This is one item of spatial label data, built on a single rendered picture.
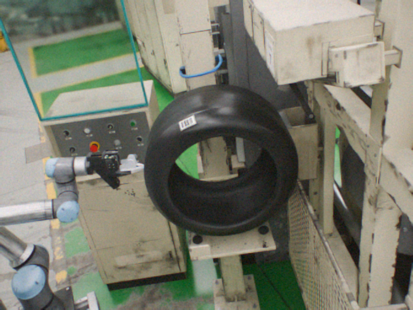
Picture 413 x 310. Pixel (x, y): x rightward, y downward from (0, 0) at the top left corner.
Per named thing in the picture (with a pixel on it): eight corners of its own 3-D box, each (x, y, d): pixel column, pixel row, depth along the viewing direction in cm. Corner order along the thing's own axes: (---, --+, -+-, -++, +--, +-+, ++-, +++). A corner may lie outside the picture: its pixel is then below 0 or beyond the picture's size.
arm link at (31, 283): (20, 317, 156) (7, 293, 149) (23, 290, 167) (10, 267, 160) (53, 305, 158) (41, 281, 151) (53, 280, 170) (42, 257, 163)
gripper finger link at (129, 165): (142, 160, 150) (117, 161, 150) (144, 173, 153) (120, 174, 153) (142, 156, 153) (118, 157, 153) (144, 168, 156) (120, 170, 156)
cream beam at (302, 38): (243, 30, 157) (240, -10, 150) (307, 19, 157) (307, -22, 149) (275, 87, 105) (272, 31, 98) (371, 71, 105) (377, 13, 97)
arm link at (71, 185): (59, 213, 154) (53, 189, 149) (59, 197, 163) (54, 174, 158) (81, 208, 156) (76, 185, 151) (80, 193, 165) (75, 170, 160)
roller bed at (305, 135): (278, 161, 207) (275, 110, 191) (306, 157, 206) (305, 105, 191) (286, 182, 190) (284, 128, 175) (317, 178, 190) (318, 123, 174)
